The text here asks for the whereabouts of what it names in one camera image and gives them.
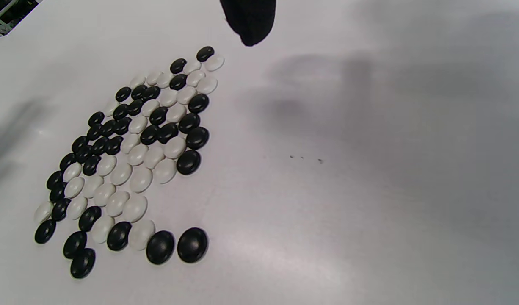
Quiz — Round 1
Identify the person's right hand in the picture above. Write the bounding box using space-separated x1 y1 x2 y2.
219 0 277 47

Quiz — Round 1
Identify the pile of mixed Go stones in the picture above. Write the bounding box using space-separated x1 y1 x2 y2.
34 46 225 279

